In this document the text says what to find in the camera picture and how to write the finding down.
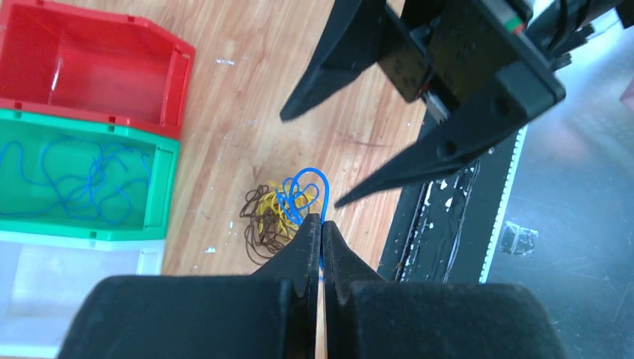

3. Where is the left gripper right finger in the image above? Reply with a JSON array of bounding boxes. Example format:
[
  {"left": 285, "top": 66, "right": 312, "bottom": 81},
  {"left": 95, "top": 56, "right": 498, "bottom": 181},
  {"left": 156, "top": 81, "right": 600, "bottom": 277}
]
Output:
[{"left": 321, "top": 221, "right": 566, "bottom": 358}]

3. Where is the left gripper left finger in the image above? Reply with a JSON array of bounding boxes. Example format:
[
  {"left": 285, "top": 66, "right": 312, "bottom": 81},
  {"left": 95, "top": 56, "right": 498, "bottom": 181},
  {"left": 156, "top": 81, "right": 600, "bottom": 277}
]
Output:
[{"left": 58, "top": 214, "right": 321, "bottom": 358}]

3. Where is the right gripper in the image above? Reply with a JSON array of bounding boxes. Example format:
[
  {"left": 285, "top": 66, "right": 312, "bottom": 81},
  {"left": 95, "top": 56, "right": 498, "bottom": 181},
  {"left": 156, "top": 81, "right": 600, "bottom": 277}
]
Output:
[{"left": 280, "top": 0, "right": 566, "bottom": 208}]

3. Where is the cable pile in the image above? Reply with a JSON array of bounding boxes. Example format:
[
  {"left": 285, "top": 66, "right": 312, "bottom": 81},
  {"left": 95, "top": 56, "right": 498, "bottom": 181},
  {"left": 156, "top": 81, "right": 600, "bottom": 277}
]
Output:
[{"left": 238, "top": 180, "right": 323, "bottom": 266}]

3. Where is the blue cable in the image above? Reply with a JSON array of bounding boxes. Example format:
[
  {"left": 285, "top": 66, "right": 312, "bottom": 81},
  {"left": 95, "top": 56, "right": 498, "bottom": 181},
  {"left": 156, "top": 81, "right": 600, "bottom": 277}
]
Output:
[
  {"left": 0, "top": 136, "right": 153, "bottom": 227},
  {"left": 275, "top": 167, "right": 332, "bottom": 283}
]

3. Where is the white plastic bin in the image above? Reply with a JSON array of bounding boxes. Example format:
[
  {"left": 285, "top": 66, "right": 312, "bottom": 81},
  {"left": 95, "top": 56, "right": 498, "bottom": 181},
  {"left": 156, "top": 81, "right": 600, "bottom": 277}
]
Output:
[{"left": 1, "top": 231, "right": 165, "bottom": 358}]

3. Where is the green plastic bin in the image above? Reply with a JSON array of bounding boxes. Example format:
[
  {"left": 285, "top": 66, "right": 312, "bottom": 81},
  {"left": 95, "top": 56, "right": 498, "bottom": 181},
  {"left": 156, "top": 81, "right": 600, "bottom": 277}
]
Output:
[{"left": 1, "top": 109, "right": 180, "bottom": 242}]

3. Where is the red plastic bin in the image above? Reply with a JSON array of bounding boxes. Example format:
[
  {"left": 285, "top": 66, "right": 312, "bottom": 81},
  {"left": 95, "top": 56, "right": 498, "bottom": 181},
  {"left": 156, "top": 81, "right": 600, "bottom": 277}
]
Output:
[{"left": 1, "top": 1, "right": 195, "bottom": 139}]

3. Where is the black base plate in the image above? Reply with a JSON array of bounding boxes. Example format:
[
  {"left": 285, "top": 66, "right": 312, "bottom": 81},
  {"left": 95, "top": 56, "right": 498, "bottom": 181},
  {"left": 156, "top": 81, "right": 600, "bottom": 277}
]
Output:
[{"left": 378, "top": 132, "right": 518, "bottom": 283}]

